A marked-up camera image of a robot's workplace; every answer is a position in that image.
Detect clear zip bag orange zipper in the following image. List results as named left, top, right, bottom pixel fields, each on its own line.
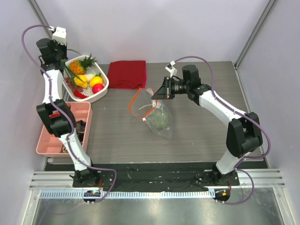
left=128, top=88, right=173, bottom=140

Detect green netted melon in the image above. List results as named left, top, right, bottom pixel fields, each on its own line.
left=138, top=104, right=172, bottom=130

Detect yellow mango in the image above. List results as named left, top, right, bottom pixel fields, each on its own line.
left=73, top=75, right=88, bottom=88

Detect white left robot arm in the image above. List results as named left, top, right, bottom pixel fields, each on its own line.
left=36, top=38, right=100, bottom=187

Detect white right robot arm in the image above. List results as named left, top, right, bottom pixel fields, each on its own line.
left=152, top=64, right=263, bottom=185

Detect toy pineapple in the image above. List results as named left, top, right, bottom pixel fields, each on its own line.
left=68, top=55, right=97, bottom=75

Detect folded red cloth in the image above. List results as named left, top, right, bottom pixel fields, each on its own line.
left=107, top=60, right=147, bottom=90

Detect white radish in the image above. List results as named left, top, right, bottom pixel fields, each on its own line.
left=85, top=73, right=96, bottom=83

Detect white perforated basket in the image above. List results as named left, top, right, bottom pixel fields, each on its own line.
left=63, top=55, right=109, bottom=103

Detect red chili pepper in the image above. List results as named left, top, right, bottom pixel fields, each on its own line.
left=73, top=90, right=87, bottom=99

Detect yellow lemon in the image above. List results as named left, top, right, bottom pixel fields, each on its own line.
left=89, top=76, right=103, bottom=87

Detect red apple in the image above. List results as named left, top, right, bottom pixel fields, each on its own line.
left=92, top=83, right=105, bottom=94

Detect red cloth in organizer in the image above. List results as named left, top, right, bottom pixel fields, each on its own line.
left=50, top=112, right=60, bottom=118

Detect pink divided organizer box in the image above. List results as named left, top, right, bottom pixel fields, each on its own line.
left=36, top=102, right=93, bottom=158

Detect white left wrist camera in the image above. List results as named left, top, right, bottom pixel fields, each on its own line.
left=50, top=27, right=67, bottom=46

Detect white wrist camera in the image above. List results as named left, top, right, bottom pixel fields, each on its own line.
left=165, top=61, right=177, bottom=77
left=50, top=27, right=67, bottom=46

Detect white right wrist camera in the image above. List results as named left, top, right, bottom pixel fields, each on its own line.
left=165, top=61, right=177, bottom=77

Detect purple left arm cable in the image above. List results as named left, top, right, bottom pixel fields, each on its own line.
left=21, top=24, right=118, bottom=203

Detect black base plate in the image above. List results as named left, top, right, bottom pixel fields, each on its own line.
left=45, top=161, right=267, bottom=192

